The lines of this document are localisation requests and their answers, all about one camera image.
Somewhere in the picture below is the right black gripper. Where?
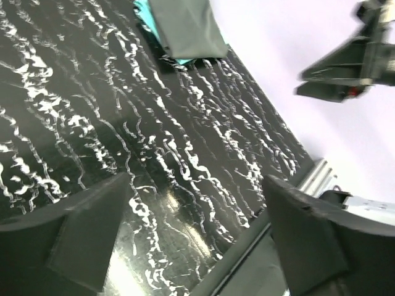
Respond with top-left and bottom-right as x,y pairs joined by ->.
294,1 -> 394,103

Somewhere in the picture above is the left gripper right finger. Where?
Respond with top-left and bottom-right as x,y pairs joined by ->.
264,175 -> 394,295

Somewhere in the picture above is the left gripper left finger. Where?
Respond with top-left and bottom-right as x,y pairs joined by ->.
1,173 -> 129,295

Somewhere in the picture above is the dark grey t-shirt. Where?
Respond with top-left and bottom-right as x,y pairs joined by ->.
148,0 -> 229,60

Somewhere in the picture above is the folded teal t-shirt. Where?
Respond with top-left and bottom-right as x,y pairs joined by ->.
132,0 -> 231,66

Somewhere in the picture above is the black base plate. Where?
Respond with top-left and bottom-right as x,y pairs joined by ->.
191,224 -> 289,295

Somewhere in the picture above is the aluminium cross rail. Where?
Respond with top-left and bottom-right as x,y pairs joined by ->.
298,158 -> 337,197

